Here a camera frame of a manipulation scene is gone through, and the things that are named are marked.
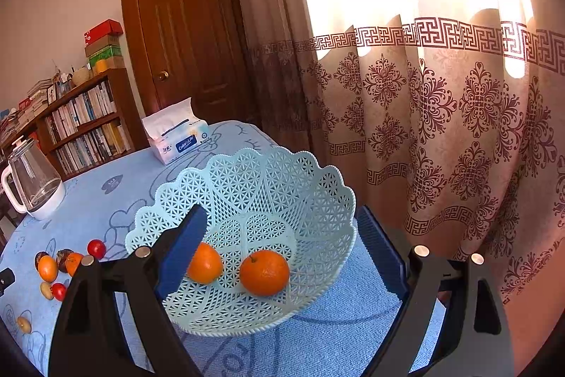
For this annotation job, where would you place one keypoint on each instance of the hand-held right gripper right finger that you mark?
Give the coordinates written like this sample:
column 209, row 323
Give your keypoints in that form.
column 375, row 244

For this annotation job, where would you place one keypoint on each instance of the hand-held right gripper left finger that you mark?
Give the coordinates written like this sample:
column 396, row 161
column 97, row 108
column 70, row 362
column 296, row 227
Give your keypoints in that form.
column 183, row 253

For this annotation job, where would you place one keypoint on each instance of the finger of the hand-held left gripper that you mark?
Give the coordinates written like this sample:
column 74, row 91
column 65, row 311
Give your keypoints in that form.
column 5, row 280

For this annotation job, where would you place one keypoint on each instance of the tan longan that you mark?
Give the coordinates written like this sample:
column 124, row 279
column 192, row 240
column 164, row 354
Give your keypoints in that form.
column 46, row 290
column 24, row 324

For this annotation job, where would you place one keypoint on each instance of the light blue plastic lattice basket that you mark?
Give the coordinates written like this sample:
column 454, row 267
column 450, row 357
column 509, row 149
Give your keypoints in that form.
column 265, row 191

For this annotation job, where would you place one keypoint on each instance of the orange mandarin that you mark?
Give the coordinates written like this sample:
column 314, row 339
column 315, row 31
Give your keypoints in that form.
column 265, row 273
column 206, row 265

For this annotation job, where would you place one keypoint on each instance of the dark brown round fruit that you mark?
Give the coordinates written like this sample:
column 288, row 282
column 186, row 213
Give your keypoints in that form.
column 62, row 258
column 41, row 256

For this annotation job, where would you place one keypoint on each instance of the small orange fruit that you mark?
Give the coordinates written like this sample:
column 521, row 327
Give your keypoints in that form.
column 47, row 269
column 76, row 263

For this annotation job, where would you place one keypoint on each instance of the red cherry tomato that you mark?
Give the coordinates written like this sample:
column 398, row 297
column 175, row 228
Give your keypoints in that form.
column 59, row 291
column 96, row 249

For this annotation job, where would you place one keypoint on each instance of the blue printed tablecloth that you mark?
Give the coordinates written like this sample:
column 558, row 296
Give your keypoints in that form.
column 88, row 204

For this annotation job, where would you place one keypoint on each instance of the white and blue tissue pack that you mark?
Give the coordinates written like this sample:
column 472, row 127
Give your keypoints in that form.
column 176, row 134

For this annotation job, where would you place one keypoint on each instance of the patterned beige curtain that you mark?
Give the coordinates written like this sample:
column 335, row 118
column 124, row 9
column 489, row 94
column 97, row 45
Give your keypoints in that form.
column 441, row 116

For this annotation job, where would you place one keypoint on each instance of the brown wooden bookshelf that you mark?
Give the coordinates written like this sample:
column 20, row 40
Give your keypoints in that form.
column 124, row 103

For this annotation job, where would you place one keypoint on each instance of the row of shelved books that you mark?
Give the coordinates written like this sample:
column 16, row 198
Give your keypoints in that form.
column 84, row 125

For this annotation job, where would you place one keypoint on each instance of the stack of books atop bookshelf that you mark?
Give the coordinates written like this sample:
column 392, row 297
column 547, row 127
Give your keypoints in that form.
column 31, row 103

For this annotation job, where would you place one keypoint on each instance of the brass door knob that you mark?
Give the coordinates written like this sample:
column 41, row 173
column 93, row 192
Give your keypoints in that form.
column 161, row 75

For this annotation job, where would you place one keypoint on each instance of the beige round jar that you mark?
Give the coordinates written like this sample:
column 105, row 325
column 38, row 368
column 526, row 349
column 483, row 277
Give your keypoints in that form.
column 81, row 76

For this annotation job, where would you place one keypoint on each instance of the green cardboard box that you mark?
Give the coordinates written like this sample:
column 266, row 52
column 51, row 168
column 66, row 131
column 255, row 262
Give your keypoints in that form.
column 105, row 52

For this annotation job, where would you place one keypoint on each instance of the red cardboard box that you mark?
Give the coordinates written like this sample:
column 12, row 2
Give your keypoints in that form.
column 103, row 29

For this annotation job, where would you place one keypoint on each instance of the brown wooden door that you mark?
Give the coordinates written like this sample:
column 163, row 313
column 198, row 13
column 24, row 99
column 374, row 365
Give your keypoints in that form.
column 190, row 6

